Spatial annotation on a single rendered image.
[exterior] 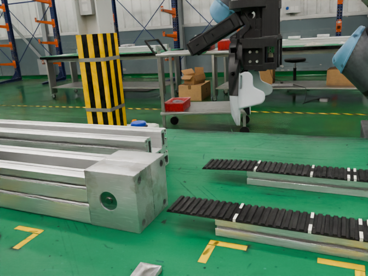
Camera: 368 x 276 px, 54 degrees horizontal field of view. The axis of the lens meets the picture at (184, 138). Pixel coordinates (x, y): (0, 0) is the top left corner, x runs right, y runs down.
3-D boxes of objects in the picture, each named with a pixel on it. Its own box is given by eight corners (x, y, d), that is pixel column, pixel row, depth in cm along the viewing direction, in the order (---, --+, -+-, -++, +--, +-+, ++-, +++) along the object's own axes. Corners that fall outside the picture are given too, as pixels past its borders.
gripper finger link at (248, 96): (262, 125, 60) (265, 69, 60) (226, 123, 62) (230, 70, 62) (264, 126, 63) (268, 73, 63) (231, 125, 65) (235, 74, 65)
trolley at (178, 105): (249, 122, 422) (248, 33, 394) (249, 136, 370) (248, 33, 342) (164, 124, 441) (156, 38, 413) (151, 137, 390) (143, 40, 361)
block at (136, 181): (174, 199, 66) (170, 149, 63) (139, 234, 55) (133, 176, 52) (131, 193, 69) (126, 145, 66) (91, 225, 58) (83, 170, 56)
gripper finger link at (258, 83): (272, 115, 70) (270, 72, 65) (242, 114, 72) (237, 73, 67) (274, 107, 72) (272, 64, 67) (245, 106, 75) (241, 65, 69)
